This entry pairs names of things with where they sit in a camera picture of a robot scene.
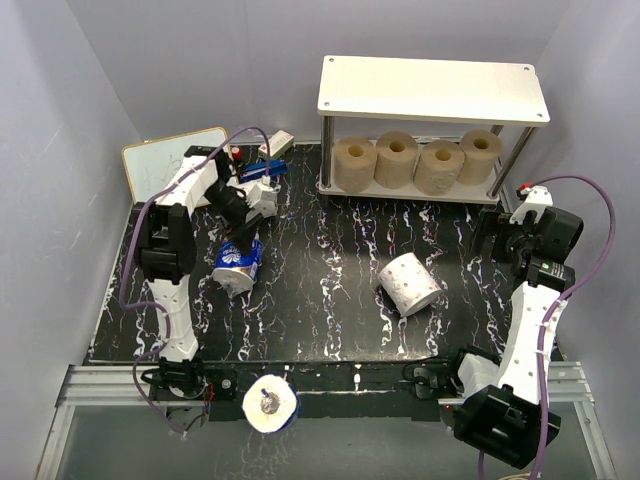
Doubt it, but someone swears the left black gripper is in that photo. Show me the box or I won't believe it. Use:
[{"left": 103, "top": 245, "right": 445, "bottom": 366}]
[{"left": 205, "top": 182, "right": 265, "bottom": 259}]

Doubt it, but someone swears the blue roll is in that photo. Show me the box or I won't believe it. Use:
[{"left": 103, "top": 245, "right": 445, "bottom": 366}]
[
  {"left": 242, "top": 374, "right": 300, "bottom": 434},
  {"left": 213, "top": 239, "right": 264, "bottom": 298}
]

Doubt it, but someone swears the white red-dotted roll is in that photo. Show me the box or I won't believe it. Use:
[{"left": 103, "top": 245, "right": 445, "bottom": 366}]
[
  {"left": 378, "top": 253, "right": 442, "bottom": 317},
  {"left": 227, "top": 176, "right": 280, "bottom": 222}
]

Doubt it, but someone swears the brown roll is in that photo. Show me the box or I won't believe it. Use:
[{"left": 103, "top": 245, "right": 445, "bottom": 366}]
[
  {"left": 457, "top": 129, "right": 503, "bottom": 186},
  {"left": 334, "top": 136, "right": 378, "bottom": 194},
  {"left": 374, "top": 131, "right": 419, "bottom": 189},
  {"left": 413, "top": 140, "right": 465, "bottom": 196}
]

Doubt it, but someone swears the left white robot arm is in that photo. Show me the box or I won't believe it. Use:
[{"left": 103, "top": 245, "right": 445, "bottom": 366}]
[{"left": 127, "top": 145, "right": 277, "bottom": 399}]

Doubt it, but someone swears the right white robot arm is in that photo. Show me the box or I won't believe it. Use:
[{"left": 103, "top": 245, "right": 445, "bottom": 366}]
[{"left": 445, "top": 206, "right": 584, "bottom": 469}]

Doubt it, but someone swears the white two-tier shelf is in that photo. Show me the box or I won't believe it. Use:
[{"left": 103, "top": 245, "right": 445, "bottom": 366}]
[{"left": 317, "top": 55, "right": 550, "bottom": 205}]

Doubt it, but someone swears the blue stapler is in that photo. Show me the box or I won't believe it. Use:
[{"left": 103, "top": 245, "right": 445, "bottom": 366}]
[{"left": 239, "top": 159, "right": 288, "bottom": 183}]

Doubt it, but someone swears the small red cap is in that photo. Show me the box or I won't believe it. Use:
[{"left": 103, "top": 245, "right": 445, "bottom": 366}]
[{"left": 231, "top": 146, "right": 243, "bottom": 162}]

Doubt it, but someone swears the white green cardboard box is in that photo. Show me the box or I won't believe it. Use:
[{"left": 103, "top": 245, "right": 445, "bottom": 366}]
[{"left": 258, "top": 130, "right": 294, "bottom": 159}]

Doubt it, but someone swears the small framed whiteboard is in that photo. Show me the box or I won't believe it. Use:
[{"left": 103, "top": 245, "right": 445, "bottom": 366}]
[{"left": 121, "top": 127, "right": 227, "bottom": 203}]

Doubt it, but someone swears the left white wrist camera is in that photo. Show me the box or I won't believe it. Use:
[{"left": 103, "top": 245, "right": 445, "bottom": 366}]
[{"left": 243, "top": 176, "right": 280, "bottom": 215}]

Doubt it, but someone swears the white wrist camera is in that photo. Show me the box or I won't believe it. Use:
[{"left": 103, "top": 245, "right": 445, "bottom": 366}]
[
  {"left": 243, "top": 176, "right": 280, "bottom": 215},
  {"left": 509, "top": 184, "right": 553, "bottom": 225}
]

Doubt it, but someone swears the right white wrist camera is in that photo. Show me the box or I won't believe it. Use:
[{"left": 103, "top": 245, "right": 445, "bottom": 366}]
[{"left": 509, "top": 184, "right": 553, "bottom": 225}]

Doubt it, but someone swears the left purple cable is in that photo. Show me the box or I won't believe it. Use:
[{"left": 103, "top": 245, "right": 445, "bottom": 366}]
[{"left": 119, "top": 125, "right": 274, "bottom": 439}]

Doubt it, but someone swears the purple cable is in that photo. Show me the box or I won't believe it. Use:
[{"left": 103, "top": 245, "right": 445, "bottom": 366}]
[
  {"left": 477, "top": 173, "right": 617, "bottom": 480},
  {"left": 119, "top": 125, "right": 274, "bottom": 439}
]

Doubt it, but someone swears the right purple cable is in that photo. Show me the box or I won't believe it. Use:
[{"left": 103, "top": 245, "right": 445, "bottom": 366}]
[{"left": 477, "top": 173, "right": 617, "bottom": 480}]

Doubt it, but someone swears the aluminium front rail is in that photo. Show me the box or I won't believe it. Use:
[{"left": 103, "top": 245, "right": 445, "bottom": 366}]
[{"left": 37, "top": 361, "right": 616, "bottom": 479}]

